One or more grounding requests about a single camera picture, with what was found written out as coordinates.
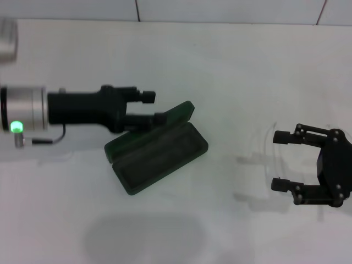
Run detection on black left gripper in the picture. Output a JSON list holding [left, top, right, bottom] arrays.
[[47, 85, 168, 135]]

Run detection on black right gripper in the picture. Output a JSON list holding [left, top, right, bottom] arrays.
[[271, 123, 352, 208]]

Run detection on clear white glasses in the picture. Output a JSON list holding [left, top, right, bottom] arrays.
[[260, 122, 339, 188]]

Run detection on green glasses case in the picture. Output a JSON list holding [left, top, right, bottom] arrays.
[[104, 100, 209, 196]]

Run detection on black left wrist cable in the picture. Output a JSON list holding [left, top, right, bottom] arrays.
[[24, 125, 68, 145]]

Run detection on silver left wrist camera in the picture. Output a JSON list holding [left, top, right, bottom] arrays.
[[0, 19, 19, 63]]

